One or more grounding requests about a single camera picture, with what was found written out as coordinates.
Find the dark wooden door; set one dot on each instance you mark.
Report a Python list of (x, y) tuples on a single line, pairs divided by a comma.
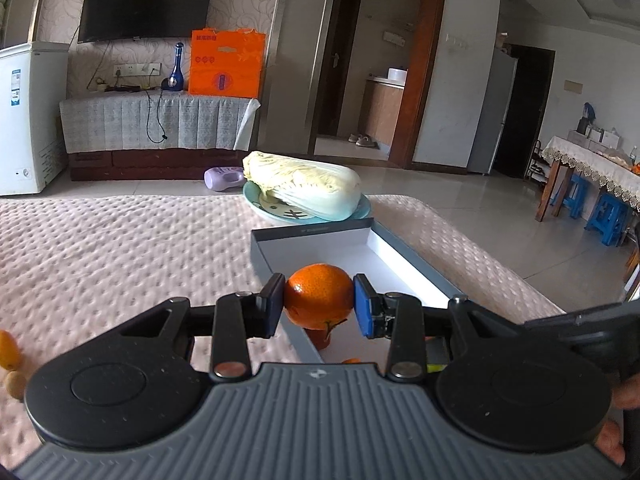
[(345, 55)]

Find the wooden kitchen counter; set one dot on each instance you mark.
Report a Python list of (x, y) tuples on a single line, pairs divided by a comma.
[(380, 112)]

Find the small green lime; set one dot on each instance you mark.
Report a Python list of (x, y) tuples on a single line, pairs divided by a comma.
[(436, 365)]

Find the wooden table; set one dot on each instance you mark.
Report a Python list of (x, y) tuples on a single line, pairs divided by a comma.
[(547, 195)]

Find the napa cabbage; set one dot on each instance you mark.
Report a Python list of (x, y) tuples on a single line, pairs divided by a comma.
[(300, 180)]

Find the small brown round fruit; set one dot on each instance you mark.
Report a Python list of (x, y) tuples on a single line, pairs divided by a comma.
[(15, 385)]

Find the white wall socket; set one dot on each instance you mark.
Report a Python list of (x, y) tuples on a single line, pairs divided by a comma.
[(151, 68), (124, 70)]

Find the lace tablecloth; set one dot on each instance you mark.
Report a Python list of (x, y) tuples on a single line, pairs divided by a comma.
[(590, 165)]

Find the grey cardboard box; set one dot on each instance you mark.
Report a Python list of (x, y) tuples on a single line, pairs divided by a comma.
[(320, 250)]

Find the grey cabinet cover cloth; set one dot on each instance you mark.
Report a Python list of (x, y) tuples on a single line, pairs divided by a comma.
[(115, 122)]

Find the small orange kumquat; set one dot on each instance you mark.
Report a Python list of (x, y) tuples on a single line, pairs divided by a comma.
[(9, 350)]

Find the white chest freezer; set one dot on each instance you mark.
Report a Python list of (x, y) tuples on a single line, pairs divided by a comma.
[(35, 110)]

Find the dark wooden TV cabinet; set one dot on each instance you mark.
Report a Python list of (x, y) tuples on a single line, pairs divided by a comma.
[(150, 162)]

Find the purple plastic bottle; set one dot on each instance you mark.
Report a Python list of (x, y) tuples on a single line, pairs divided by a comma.
[(222, 179)]

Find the beige wall panel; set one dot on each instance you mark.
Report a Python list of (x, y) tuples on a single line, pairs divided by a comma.
[(573, 86)]

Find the black shoe rack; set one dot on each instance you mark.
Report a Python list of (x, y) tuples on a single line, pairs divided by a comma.
[(536, 162)]

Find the small white carton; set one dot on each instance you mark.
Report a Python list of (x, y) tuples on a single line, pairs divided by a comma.
[(595, 135), (612, 140)]

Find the blue glass bottle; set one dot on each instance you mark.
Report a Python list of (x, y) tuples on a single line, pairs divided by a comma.
[(173, 82)]

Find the clear bread bag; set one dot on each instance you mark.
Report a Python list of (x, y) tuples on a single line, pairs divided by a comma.
[(619, 157)]

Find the blue plastic stool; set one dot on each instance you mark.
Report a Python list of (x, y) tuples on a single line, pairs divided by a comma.
[(570, 195), (607, 220)]

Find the black power strip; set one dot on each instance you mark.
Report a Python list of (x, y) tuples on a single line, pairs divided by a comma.
[(120, 88)]

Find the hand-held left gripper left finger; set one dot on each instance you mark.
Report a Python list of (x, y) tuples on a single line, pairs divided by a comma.
[(274, 306)]

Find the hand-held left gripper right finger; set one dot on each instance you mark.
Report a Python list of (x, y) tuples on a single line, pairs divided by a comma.
[(362, 306)]

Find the clear plastic bottle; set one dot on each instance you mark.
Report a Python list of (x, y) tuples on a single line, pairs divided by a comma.
[(635, 156)]

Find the white container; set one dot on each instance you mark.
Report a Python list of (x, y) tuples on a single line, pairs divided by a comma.
[(398, 75)]

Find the orange gift box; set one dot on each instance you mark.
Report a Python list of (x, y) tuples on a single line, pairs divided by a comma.
[(225, 67)]

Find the person's right hand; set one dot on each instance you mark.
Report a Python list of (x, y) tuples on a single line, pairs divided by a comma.
[(627, 395)]

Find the black flat television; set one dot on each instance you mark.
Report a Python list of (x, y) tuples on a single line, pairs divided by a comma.
[(145, 2)]

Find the large orange mandarin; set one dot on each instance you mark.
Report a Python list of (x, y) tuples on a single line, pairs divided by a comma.
[(317, 292)]

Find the grey refrigerator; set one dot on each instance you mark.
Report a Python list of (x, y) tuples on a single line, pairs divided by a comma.
[(492, 110)]

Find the teal cartoon plate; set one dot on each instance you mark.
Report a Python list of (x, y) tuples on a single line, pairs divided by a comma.
[(277, 212)]

